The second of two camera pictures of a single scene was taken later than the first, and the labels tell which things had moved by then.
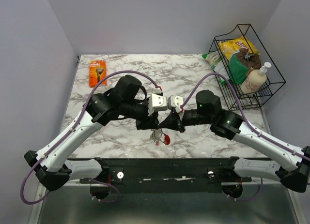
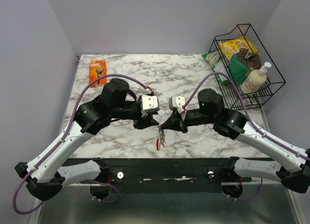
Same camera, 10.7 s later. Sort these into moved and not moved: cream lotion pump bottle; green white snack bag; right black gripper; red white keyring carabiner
Moved: red white keyring carabiner
Not moved: right black gripper; green white snack bag; cream lotion pump bottle
